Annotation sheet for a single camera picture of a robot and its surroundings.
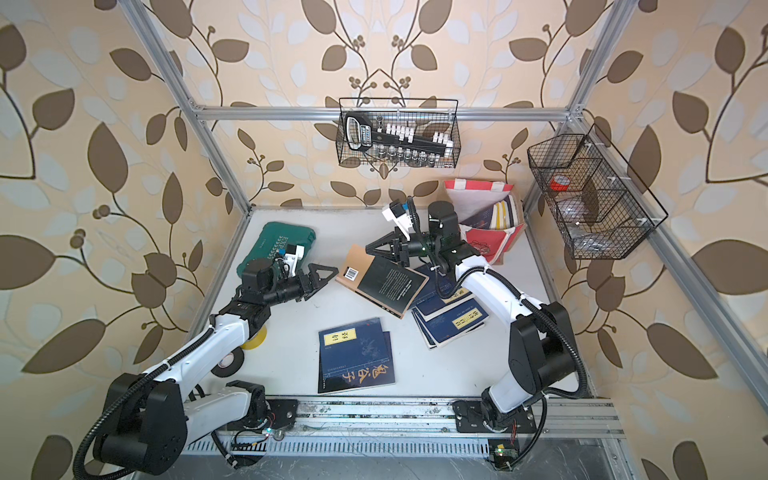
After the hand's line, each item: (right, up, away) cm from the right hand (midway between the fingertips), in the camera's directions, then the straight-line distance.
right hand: (368, 250), depth 72 cm
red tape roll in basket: (+52, +18, +9) cm, 56 cm away
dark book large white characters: (-5, -30, +11) cm, 32 cm away
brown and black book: (+4, -9, +4) cm, 10 cm away
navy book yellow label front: (-5, -30, +11) cm, 33 cm away
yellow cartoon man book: (+40, +10, +22) cm, 47 cm away
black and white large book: (+44, +12, +23) cm, 51 cm away
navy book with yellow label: (+18, -17, +19) cm, 32 cm away
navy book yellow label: (+23, -22, +16) cm, 35 cm away
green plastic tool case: (-37, +3, +34) cm, 50 cm away
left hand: (-11, -6, +7) cm, 15 cm away
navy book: (+35, +9, +25) cm, 44 cm away
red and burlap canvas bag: (+32, +17, +27) cm, 45 cm away
